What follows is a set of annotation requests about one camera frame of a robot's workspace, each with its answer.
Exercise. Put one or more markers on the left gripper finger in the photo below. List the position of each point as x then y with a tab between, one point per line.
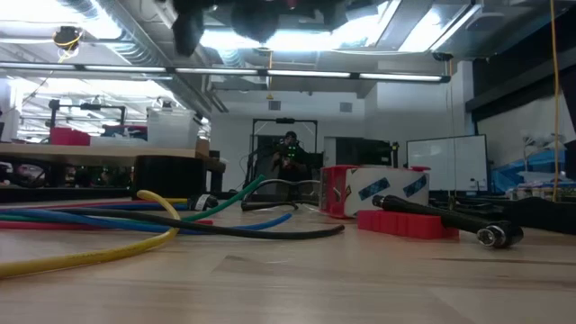
186	36

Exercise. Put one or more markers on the black plastic spool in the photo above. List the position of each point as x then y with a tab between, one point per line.
254	20

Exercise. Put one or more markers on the LED light bar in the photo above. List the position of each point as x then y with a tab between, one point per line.
216	71

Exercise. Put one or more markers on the clear plastic storage bins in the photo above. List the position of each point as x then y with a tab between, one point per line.
173	128

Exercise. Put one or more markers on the cardboard box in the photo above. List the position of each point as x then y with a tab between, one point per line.
202	147

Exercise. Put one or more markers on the black cabinet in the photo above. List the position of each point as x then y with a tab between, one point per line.
360	153

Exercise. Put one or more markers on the wooden workbench grey legs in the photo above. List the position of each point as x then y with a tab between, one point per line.
90	155

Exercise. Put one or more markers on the red storage bin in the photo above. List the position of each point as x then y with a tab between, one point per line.
69	136

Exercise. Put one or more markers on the person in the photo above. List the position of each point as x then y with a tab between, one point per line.
290	162

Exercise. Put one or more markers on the red tape dispenser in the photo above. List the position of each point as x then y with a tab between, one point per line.
333	189

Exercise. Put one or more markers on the whiteboard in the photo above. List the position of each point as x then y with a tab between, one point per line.
445	162

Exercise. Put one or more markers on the white tape roll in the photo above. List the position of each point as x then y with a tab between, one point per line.
391	198

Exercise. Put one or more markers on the red bit holder block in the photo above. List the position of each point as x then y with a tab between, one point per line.
396	225

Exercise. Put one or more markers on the black ratchet wrench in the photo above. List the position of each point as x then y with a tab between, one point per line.
450	219

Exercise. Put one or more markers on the blue plastic cover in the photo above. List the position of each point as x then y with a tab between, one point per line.
531	173

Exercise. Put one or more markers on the black round camera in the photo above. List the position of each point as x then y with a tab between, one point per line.
67	38

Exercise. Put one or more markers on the black robot station frame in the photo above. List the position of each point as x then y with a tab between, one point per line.
284	120

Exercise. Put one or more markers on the black aluminium table frame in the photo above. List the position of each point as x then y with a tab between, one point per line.
67	194

